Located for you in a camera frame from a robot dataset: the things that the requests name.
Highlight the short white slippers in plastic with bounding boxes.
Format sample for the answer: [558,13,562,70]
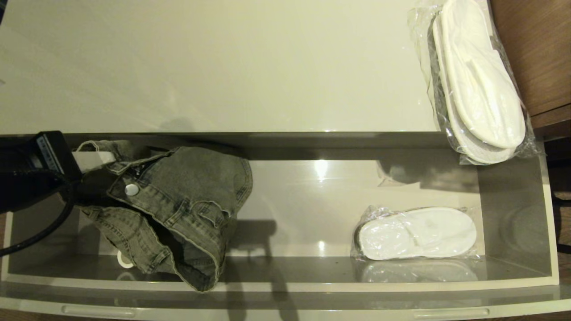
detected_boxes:
[351,205,482,261]

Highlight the long white slippers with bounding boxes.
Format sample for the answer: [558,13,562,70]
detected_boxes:
[407,0,542,165]

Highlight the brown wooden cabinet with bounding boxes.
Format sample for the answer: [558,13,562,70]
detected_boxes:
[491,0,571,139]

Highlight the glossy grey drawer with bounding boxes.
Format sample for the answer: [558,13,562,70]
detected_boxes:
[0,132,571,321]

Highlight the grey denim jeans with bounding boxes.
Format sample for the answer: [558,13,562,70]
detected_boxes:
[74,140,253,292]

